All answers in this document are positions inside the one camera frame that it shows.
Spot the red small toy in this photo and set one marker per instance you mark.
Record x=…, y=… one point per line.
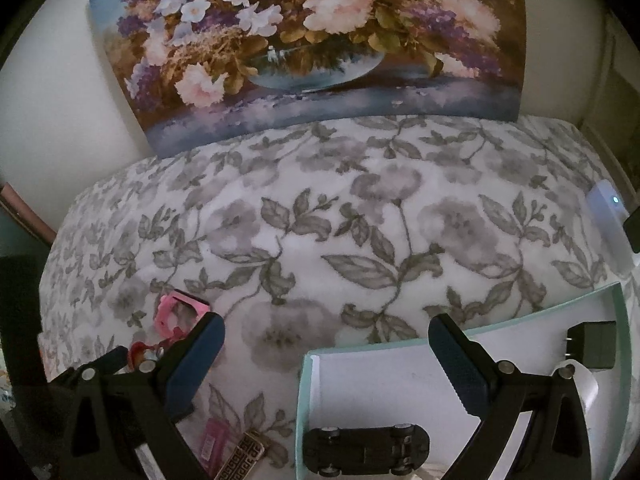
x=137, y=352

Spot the floral blanket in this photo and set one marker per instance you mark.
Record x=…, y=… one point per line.
x=325, y=240

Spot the black toy car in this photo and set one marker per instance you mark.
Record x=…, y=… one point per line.
x=367, y=447

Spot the pink watch frame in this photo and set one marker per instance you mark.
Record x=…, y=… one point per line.
x=177, y=315

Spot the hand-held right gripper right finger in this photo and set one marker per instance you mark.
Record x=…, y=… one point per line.
x=457, y=367

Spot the white device with light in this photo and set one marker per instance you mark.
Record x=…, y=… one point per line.
x=607, y=220

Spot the gold patterned box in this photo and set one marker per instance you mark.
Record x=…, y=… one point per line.
x=242, y=457

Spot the pink packet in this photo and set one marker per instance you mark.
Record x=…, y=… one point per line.
x=215, y=440

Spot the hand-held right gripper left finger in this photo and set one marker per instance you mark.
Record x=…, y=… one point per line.
x=200, y=355

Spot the green rimmed white tray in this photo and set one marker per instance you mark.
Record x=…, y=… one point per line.
x=390, y=385

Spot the flower painting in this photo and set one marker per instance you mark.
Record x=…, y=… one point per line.
x=320, y=45

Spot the black charger plug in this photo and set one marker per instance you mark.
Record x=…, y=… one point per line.
x=595, y=345

